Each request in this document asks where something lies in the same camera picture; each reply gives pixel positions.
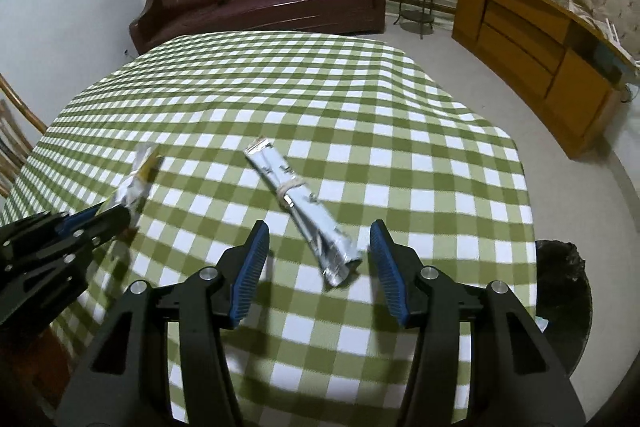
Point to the white wifi router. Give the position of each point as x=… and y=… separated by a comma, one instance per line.
x=609, y=30

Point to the wooden chair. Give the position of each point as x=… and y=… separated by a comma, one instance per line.
x=15, y=147

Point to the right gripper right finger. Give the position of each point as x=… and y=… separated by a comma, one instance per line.
x=516, y=378

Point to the silver foil packet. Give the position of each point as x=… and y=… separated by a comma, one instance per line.
x=337, y=254

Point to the wooden sideboard cabinet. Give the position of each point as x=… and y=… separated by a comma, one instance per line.
x=565, y=71

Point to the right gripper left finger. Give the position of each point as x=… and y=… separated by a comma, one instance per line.
x=123, y=378

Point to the black lined trash bin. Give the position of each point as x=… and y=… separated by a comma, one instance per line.
x=564, y=300

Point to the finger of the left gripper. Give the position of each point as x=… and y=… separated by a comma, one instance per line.
x=45, y=245
x=76, y=221

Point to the silver wrapper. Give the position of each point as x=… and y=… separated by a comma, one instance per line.
x=132, y=192

